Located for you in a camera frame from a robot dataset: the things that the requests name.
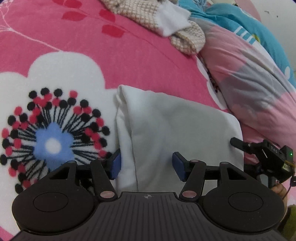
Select person's right hand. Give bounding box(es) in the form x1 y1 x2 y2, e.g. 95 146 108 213
271 183 287 214

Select white bear print shirt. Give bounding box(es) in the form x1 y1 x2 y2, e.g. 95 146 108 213
116 85 244 193

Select pink grey blue quilt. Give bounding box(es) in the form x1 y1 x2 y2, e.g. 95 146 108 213
179 1 295 149

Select beige knitted sweater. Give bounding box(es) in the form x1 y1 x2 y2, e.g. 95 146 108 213
102 0 206 55

